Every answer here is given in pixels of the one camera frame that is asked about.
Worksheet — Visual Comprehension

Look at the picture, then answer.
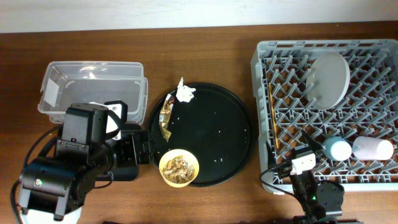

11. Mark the brown gold snack wrapper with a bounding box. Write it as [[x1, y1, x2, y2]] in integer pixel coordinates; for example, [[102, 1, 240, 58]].
[[159, 94, 175, 142]]

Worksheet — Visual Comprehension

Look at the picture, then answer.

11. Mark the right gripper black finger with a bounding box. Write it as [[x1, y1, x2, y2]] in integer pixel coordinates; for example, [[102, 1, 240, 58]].
[[301, 129, 323, 152], [266, 141, 276, 168]]

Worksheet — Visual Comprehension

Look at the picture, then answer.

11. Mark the black rectangular tray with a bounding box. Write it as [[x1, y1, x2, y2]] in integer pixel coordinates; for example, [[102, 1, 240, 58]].
[[107, 123, 141, 182]]

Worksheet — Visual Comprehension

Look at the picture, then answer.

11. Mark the clear plastic bin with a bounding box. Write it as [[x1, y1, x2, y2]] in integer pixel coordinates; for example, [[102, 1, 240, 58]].
[[37, 61, 149, 124]]

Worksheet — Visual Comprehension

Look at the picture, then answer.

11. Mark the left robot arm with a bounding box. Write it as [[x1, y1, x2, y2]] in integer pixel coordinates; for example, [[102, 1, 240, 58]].
[[11, 101, 154, 223]]

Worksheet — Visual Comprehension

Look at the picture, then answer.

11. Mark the light blue cup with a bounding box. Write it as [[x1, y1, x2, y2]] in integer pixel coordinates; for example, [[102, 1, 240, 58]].
[[322, 136, 352, 161]]

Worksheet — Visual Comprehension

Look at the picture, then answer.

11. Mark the grey round plate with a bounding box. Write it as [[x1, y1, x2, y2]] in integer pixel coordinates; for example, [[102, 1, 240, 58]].
[[305, 52, 350, 110]]

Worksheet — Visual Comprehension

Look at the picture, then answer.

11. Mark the yellow bowl with food scraps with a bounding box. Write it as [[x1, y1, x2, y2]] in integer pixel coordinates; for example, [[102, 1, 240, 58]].
[[159, 149, 200, 188]]

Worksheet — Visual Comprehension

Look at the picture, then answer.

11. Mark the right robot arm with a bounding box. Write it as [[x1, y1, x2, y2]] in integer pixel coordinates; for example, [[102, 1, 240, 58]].
[[259, 130, 345, 223]]

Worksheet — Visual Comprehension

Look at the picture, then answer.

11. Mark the black round tray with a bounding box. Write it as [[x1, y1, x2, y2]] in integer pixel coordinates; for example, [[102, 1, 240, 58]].
[[147, 83, 255, 187]]

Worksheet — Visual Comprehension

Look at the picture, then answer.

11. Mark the wooden chopstick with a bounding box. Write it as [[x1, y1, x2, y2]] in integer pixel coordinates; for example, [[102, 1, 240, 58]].
[[268, 84, 279, 151]]

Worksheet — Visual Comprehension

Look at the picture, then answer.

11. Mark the pink cup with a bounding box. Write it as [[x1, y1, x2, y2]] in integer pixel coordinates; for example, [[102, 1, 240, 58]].
[[353, 136, 394, 161]]

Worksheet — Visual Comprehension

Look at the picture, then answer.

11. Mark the white tissue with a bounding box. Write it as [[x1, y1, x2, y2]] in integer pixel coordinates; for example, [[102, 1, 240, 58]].
[[176, 77, 196, 103]]

